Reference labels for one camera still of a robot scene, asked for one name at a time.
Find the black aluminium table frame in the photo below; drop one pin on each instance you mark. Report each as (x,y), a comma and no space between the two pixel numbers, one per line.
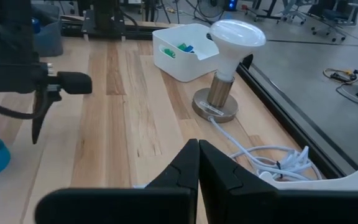
(291,124)

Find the black computer tower blue lights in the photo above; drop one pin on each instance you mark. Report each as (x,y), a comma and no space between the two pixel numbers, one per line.
(232,4)

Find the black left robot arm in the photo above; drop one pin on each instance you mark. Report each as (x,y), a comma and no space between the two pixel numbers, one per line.
(5,31)

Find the white plastic storage bin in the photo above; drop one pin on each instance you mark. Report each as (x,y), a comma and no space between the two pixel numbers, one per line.
(185,68)
(337,183)

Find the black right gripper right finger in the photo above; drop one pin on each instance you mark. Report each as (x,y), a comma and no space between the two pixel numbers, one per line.
(225,186)

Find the floor fan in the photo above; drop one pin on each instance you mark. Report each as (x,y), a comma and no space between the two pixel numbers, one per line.
(211,7)

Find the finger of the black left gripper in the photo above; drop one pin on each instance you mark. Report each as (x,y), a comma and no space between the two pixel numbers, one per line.
(73,82)

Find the rolling desk frame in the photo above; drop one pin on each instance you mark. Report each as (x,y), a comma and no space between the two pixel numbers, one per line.
(259,11)

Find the grey translucent plastic bin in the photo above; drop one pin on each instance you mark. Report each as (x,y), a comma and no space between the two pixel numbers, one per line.
(50,40)

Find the white bulb brass lamp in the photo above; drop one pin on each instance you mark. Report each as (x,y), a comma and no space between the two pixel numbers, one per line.
(235,37)

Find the blue mini stapler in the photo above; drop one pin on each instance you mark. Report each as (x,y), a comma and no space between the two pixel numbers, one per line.
(190,49)

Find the office chair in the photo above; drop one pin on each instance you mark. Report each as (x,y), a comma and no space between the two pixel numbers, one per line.
(294,12)
(337,18)

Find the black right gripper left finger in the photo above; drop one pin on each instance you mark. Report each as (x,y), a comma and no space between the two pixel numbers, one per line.
(179,186)

